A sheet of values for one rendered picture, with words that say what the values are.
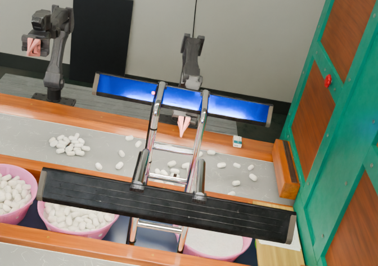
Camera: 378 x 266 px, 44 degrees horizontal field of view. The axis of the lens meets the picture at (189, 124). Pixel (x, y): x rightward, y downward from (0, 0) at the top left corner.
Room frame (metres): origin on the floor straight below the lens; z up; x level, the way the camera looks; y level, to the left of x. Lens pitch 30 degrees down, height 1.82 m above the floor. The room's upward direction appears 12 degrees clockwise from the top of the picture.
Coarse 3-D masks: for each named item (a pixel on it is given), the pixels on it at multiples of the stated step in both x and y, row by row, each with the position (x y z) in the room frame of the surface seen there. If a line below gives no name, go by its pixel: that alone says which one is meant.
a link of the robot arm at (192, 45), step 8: (184, 40) 1.93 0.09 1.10; (192, 40) 1.91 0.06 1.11; (200, 40) 1.93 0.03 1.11; (192, 48) 1.86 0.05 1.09; (200, 48) 1.95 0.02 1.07; (192, 56) 1.82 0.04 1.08; (184, 64) 1.77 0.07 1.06; (192, 64) 1.78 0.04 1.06; (184, 72) 1.73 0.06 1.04; (192, 72) 1.74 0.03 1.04; (184, 80) 1.71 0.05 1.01
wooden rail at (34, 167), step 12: (0, 156) 1.31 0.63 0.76; (12, 156) 1.32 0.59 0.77; (24, 168) 1.27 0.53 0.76; (36, 168) 1.28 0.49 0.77; (60, 168) 1.31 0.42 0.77; (72, 168) 1.32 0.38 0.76; (36, 180) 1.27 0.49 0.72; (120, 180) 1.31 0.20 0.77; (216, 192) 1.36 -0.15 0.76; (276, 204) 1.36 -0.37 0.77
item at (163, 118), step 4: (160, 116) 1.96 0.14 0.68; (164, 116) 1.97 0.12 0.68; (168, 116) 1.98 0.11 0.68; (160, 120) 1.93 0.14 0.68; (164, 120) 1.93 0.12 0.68; (168, 120) 1.94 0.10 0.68; (172, 120) 1.94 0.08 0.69; (176, 120) 1.93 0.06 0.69; (172, 124) 1.93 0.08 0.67; (176, 124) 1.93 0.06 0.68; (192, 124) 1.95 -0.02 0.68; (196, 124) 1.96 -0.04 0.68; (196, 128) 1.94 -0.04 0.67
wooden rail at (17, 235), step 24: (0, 240) 0.95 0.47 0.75; (24, 240) 0.95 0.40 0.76; (48, 240) 0.97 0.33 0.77; (72, 240) 0.99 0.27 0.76; (96, 240) 1.01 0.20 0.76; (144, 264) 0.97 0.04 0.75; (168, 264) 0.98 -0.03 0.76; (192, 264) 0.99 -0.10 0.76; (216, 264) 1.01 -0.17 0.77; (240, 264) 1.03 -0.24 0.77
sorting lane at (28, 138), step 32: (0, 128) 1.51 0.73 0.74; (32, 128) 1.55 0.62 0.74; (64, 128) 1.60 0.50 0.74; (64, 160) 1.39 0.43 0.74; (96, 160) 1.43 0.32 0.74; (128, 160) 1.47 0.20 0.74; (160, 160) 1.52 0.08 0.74; (224, 160) 1.61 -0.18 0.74; (256, 160) 1.66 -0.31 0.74; (224, 192) 1.40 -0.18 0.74; (256, 192) 1.44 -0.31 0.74
